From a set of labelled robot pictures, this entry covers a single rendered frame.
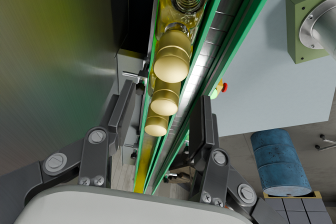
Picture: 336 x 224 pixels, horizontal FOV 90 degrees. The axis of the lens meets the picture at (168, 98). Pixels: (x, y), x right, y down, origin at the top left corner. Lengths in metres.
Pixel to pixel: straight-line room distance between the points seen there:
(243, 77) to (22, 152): 0.92
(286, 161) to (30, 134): 2.68
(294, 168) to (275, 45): 2.05
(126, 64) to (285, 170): 2.43
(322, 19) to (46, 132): 0.77
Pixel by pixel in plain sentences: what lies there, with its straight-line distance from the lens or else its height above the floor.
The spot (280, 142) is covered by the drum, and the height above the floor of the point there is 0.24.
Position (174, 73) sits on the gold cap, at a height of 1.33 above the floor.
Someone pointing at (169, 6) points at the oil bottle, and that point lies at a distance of 0.22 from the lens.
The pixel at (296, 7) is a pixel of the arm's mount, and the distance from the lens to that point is 0.74.
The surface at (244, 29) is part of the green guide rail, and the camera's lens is 0.37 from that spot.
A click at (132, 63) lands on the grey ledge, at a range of 0.54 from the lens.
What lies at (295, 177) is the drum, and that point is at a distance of 2.69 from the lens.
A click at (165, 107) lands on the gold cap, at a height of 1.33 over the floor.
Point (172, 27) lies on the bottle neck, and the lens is 0.20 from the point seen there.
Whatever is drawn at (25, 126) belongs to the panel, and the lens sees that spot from 0.20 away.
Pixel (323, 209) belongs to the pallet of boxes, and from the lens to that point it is 6.19.
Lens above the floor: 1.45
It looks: 41 degrees down
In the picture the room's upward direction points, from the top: 172 degrees counter-clockwise
